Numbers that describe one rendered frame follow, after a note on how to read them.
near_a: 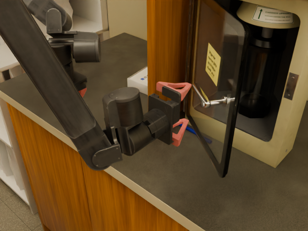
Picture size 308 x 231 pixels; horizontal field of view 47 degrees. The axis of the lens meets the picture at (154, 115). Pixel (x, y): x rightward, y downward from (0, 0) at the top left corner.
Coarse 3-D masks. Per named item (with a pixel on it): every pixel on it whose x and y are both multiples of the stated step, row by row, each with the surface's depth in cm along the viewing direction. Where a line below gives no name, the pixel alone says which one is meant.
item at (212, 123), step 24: (216, 0) 78; (192, 24) 93; (216, 24) 78; (240, 24) 67; (192, 48) 96; (216, 48) 80; (240, 48) 69; (192, 72) 99; (240, 72) 71; (192, 96) 102; (216, 96) 84; (192, 120) 105; (216, 120) 86; (216, 144) 88; (216, 168) 91
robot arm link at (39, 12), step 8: (24, 0) 82; (32, 0) 81; (40, 0) 81; (48, 0) 81; (32, 8) 81; (40, 8) 81; (48, 8) 81; (56, 8) 81; (40, 16) 81; (64, 16) 82; (64, 24) 82
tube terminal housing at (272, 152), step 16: (256, 0) 81; (272, 0) 79; (288, 0) 76; (304, 0) 74; (304, 16) 76; (304, 32) 77; (304, 48) 79; (304, 64) 81; (304, 80) 86; (304, 96) 92; (288, 112) 89; (288, 128) 93; (240, 144) 104; (256, 144) 100; (272, 144) 96; (288, 144) 100; (272, 160) 99
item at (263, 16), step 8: (240, 8) 90; (248, 8) 87; (256, 8) 85; (264, 8) 84; (272, 8) 83; (240, 16) 89; (248, 16) 87; (256, 16) 85; (264, 16) 84; (272, 16) 84; (280, 16) 83; (288, 16) 83; (296, 16) 84; (256, 24) 85; (264, 24) 84; (272, 24) 84; (280, 24) 84; (288, 24) 84; (296, 24) 84
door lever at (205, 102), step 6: (192, 84) 85; (198, 84) 84; (198, 90) 82; (198, 96) 81; (204, 96) 80; (222, 96) 80; (204, 102) 78; (210, 102) 78; (216, 102) 79; (222, 102) 79
